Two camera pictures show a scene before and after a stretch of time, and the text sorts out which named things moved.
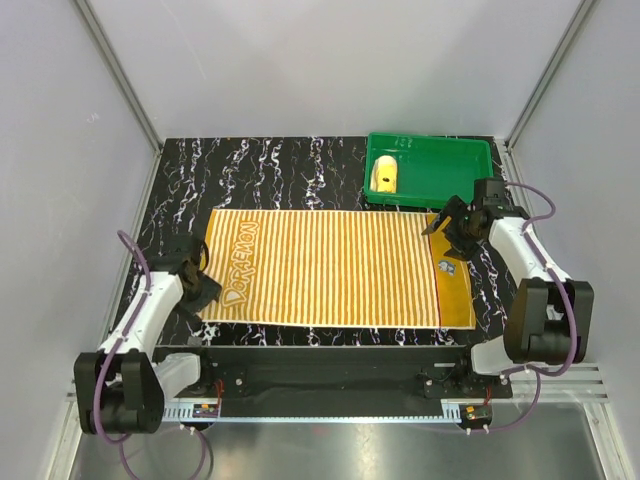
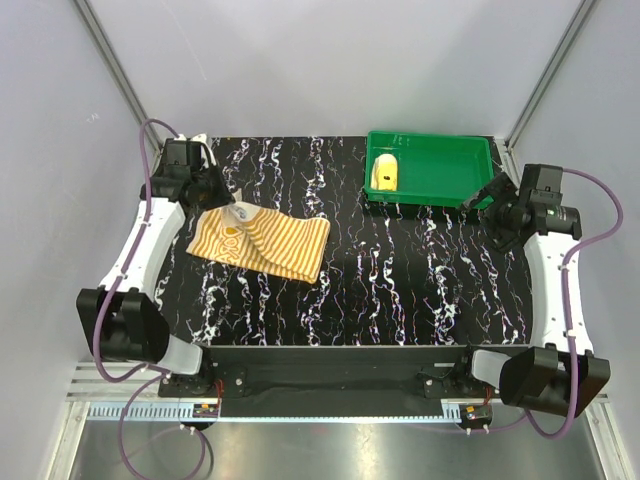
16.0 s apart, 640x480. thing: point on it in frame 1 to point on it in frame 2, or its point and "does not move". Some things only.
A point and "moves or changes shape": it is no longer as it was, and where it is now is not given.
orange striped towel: (335, 268) moves or changes shape
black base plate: (343, 380) does not move
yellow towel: (384, 174) does not move
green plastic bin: (431, 169) does not move
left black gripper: (210, 291) to (223, 197)
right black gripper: (460, 249) to (502, 189)
